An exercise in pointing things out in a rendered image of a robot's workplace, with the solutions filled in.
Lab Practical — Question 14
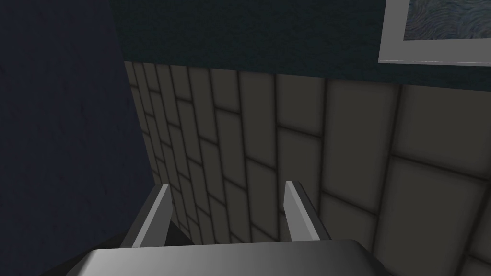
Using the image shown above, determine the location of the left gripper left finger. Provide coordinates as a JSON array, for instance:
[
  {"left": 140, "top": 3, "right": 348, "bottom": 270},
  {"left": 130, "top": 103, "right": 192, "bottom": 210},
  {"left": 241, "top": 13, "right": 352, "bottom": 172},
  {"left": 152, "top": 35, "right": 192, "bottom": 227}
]
[{"left": 119, "top": 184, "right": 172, "bottom": 249}]

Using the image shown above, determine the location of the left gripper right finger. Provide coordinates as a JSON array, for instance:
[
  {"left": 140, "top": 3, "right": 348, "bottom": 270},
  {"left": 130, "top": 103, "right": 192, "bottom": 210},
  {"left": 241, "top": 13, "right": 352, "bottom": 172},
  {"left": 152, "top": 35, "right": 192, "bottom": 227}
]
[{"left": 283, "top": 180, "right": 332, "bottom": 242}]

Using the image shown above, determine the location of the grey framed wall picture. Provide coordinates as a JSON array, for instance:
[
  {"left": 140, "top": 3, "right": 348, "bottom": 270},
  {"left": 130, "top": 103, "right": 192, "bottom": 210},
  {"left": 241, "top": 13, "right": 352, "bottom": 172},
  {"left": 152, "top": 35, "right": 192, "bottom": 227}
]
[{"left": 377, "top": 0, "right": 491, "bottom": 67}]

